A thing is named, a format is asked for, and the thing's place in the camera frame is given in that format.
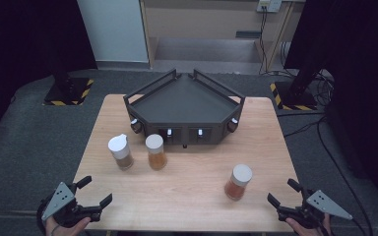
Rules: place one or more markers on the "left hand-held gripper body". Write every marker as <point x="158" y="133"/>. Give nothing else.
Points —
<point x="59" y="196"/>

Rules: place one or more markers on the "white panel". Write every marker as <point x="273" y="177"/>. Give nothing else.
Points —
<point x="114" y="29"/>

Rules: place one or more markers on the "orange spice jar white lid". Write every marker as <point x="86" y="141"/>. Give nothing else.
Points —
<point x="156" y="150"/>

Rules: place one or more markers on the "brown spice jar flip cap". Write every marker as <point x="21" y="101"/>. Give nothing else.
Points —
<point x="119" y="149"/>

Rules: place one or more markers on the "white wall power outlet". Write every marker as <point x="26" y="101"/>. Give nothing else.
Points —
<point x="269" y="5"/>

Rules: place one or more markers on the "black stand with striped base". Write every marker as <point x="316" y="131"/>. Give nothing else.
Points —
<point x="67" y="91"/>
<point x="295" y="96"/>

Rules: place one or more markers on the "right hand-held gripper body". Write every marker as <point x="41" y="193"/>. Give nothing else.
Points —
<point x="325" y="203"/>

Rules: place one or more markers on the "black curtain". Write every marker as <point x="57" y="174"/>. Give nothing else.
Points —
<point x="19" y="42"/>
<point x="364" y="65"/>

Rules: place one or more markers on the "black corner rack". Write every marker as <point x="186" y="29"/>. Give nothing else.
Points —
<point x="183" y="98"/>

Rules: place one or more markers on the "person's right hand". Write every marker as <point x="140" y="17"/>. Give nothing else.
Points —
<point x="308" y="232"/>

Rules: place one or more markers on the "wooden shelf unit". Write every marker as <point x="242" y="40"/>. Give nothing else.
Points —
<point x="206" y="19"/>

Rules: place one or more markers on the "person's left hand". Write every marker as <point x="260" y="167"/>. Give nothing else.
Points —
<point x="62" y="231"/>

